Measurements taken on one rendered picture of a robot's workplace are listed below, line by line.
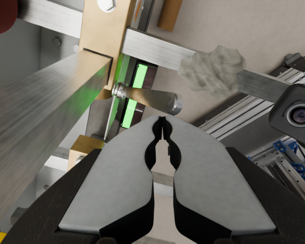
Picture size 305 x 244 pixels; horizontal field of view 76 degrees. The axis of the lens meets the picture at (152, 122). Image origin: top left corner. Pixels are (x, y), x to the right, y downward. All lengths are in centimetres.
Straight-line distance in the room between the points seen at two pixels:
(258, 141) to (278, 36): 56
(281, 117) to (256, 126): 95
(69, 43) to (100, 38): 29
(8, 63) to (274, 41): 116
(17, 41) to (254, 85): 44
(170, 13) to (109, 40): 80
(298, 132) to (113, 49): 22
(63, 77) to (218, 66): 18
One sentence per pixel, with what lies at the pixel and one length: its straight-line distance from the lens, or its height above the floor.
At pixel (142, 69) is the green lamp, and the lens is 43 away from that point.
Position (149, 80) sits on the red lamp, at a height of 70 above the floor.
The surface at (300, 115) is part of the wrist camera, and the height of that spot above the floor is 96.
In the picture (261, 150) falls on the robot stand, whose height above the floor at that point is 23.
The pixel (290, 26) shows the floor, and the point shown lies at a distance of 130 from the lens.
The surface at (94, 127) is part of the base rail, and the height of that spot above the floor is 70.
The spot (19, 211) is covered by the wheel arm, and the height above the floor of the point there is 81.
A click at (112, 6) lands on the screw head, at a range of 24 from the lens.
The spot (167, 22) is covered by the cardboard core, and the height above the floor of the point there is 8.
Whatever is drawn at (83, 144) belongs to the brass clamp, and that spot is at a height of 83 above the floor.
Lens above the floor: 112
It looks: 61 degrees down
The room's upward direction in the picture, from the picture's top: 176 degrees counter-clockwise
